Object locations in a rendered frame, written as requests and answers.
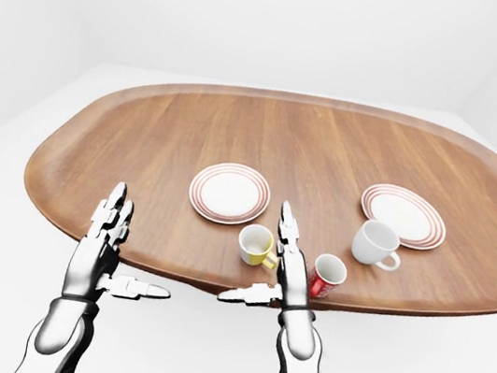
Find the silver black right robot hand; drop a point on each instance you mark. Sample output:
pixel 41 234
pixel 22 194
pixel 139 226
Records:
pixel 293 279

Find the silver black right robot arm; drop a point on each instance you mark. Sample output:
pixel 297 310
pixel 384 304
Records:
pixel 303 365

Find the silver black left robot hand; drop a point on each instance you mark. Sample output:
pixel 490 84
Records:
pixel 86 260

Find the red mug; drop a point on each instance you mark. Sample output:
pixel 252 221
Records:
pixel 326 277

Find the white plate with red rings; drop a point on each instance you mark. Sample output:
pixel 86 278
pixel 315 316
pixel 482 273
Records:
pixel 407 214
pixel 229 193

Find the yellow and white mug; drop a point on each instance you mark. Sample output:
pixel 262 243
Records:
pixel 256 245

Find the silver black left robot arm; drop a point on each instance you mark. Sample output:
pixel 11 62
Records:
pixel 56 338

